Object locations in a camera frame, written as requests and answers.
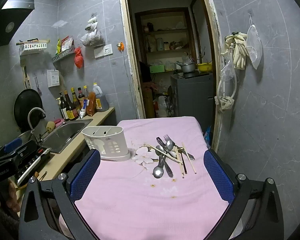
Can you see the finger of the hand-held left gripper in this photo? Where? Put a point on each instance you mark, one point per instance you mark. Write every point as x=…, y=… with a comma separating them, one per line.
x=13, y=145
x=32, y=163

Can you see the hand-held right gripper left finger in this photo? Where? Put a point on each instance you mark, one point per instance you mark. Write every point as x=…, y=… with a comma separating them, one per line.
x=86, y=172

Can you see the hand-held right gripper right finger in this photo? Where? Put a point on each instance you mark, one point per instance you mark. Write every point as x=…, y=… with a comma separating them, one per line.
x=218, y=177

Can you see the white utensil holder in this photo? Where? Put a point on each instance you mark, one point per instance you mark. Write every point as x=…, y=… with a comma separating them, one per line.
x=107, y=145

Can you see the dark steel utensil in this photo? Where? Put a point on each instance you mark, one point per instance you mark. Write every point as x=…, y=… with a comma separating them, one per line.
x=169, y=171

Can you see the person's left forearm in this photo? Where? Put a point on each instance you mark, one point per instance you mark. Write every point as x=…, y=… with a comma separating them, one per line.
x=0, y=225

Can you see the person's left hand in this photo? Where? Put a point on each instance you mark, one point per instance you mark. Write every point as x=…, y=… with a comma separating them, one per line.
x=13, y=195

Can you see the steel basin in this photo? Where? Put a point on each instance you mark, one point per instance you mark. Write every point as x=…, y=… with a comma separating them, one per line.
x=25, y=136

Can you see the beige kitchen counter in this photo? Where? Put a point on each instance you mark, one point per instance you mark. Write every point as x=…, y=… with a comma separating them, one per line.
x=62, y=162

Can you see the steel faucet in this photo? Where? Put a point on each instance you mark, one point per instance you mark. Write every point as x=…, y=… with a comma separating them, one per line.
x=31, y=115

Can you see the black wok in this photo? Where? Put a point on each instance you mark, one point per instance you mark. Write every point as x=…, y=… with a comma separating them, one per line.
x=25, y=107

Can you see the loofah sponge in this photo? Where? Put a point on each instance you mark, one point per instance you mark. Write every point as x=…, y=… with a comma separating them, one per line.
x=50, y=127

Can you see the blue packet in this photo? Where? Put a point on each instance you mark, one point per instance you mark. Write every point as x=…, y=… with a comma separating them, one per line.
x=208, y=137

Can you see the steel sink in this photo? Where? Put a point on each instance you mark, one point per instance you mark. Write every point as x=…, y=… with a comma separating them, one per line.
x=65, y=132

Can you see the pink sponge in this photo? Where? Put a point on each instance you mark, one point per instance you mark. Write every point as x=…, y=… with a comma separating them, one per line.
x=59, y=122

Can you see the dark pump bottle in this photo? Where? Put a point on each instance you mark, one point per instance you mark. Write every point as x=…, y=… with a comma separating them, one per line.
x=62, y=110

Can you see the white tube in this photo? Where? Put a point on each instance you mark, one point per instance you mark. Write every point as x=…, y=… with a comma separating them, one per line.
x=83, y=111

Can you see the metal kitchen tool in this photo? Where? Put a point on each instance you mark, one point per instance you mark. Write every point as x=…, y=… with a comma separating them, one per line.
x=38, y=87

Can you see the pink floral tablecloth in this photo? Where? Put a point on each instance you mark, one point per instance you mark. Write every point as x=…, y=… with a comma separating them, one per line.
x=140, y=205

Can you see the wooden spatula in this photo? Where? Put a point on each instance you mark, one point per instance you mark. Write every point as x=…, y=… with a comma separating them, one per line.
x=26, y=80

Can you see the dark oil jug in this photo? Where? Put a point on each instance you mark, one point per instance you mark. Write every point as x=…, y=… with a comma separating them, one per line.
x=101, y=100

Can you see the beige knotted rag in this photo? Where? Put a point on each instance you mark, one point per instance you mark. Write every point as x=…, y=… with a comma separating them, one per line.
x=225, y=102

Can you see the grey small fridge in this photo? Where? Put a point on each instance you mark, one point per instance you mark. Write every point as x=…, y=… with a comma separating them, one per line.
x=192, y=97

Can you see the clear plastic jug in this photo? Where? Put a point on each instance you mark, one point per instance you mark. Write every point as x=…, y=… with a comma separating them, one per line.
x=161, y=107

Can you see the orange cylinder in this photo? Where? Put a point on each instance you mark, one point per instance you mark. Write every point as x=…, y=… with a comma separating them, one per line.
x=148, y=105

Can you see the grey corner shelf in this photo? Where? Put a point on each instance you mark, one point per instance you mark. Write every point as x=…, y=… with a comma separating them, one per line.
x=62, y=55

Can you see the black induction cooker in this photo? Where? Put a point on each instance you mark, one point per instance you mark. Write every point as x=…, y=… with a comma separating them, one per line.
x=200, y=74

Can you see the clear plastic bag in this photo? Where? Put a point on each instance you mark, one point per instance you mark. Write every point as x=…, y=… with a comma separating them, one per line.
x=226, y=71

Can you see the red plastic bag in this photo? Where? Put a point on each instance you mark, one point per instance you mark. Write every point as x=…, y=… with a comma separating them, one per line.
x=79, y=58

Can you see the yellow green packet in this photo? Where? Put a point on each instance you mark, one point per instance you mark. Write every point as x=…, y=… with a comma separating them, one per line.
x=58, y=46

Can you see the yellow basin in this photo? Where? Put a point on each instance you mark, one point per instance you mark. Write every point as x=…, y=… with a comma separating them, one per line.
x=204, y=67

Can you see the steel pot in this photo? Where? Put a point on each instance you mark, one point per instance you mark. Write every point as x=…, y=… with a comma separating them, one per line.
x=187, y=67

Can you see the red packet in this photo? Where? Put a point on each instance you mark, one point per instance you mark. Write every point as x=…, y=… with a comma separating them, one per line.
x=67, y=43

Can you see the black range hood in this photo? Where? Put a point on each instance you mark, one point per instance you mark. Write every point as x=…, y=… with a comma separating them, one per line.
x=7, y=25

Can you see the green box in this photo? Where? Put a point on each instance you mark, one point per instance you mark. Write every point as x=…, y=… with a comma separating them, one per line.
x=157, y=68

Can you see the beige rubber gloves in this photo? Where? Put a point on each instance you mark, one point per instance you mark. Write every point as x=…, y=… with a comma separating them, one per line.
x=240, y=52

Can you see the orange plug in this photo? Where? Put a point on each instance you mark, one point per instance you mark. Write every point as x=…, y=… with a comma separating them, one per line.
x=121, y=46

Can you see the clear bag of dried goods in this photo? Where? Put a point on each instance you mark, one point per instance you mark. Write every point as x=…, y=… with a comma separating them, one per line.
x=92, y=38

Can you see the white mesh bag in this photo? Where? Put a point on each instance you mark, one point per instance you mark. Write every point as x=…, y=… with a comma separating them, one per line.
x=253, y=45

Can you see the yellow jar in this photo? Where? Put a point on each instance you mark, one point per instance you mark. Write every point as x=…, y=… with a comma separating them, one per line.
x=166, y=45

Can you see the white plastic bag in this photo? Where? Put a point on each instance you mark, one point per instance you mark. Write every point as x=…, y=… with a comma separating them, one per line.
x=92, y=22

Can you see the glass jar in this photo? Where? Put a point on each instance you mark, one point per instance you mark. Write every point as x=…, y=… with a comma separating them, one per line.
x=159, y=44

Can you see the wooden shelf unit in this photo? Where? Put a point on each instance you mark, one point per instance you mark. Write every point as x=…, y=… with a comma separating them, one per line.
x=165, y=31

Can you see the white wall box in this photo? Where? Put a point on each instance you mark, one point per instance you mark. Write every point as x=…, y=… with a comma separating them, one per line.
x=52, y=78

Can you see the white wall basket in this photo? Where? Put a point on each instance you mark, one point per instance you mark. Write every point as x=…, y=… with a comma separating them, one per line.
x=32, y=47

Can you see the white wall switch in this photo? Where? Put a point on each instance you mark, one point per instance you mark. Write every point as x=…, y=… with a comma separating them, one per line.
x=98, y=53

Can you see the white wall socket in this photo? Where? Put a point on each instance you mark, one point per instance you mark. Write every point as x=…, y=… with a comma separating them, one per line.
x=108, y=50

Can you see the white door frame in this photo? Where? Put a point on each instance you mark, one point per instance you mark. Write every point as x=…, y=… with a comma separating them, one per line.
x=130, y=55

